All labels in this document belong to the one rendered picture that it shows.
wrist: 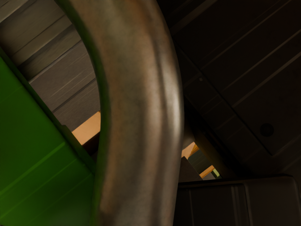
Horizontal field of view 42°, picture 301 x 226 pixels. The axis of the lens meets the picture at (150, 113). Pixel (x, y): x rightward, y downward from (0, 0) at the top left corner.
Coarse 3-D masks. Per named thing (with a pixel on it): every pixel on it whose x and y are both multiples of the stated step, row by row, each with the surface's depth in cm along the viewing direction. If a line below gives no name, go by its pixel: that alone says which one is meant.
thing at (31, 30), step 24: (0, 0) 18; (24, 0) 18; (48, 0) 18; (0, 24) 18; (24, 24) 18; (48, 24) 18; (72, 24) 18; (24, 48) 18; (48, 48) 18; (72, 48) 18; (24, 72) 18
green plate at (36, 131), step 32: (0, 64) 16; (0, 96) 16; (32, 96) 16; (0, 128) 16; (32, 128) 16; (64, 128) 23; (0, 160) 16; (32, 160) 16; (64, 160) 16; (0, 192) 16; (32, 192) 16; (64, 192) 16; (0, 224) 16; (32, 224) 16; (64, 224) 16
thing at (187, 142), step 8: (184, 112) 28; (184, 120) 30; (184, 128) 33; (96, 136) 29; (184, 136) 36; (192, 136) 40; (88, 144) 29; (96, 144) 29; (184, 144) 41; (88, 152) 29; (96, 152) 29; (96, 160) 28
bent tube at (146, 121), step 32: (64, 0) 13; (96, 0) 13; (128, 0) 13; (96, 32) 13; (128, 32) 13; (160, 32) 13; (96, 64) 13; (128, 64) 13; (160, 64) 13; (128, 96) 13; (160, 96) 13; (128, 128) 13; (160, 128) 13; (128, 160) 13; (160, 160) 13; (96, 192) 13; (128, 192) 13; (160, 192) 13; (96, 224) 13; (128, 224) 13; (160, 224) 13
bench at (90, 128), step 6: (96, 114) 94; (90, 120) 95; (96, 120) 98; (84, 126) 96; (90, 126) 99; (96, 126) 101; (72, 132) 94; (78, 132) 96; (84, 132) 99; (90, 132) 102; (96, 132) 105; (78, 138) 100; (84, 138) 103
